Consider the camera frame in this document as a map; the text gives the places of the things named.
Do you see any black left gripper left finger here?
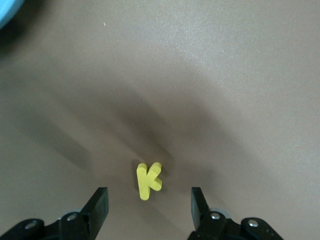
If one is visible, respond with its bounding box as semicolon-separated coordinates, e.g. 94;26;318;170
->
0;186;110;240

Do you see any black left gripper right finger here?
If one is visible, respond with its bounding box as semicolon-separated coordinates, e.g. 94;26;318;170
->
187;186;286;240

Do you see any yellow letter k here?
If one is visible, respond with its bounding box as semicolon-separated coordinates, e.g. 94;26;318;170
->
136;161;163;201

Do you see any blue round plate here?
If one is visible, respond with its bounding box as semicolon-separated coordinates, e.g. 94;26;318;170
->
0;0;25;31

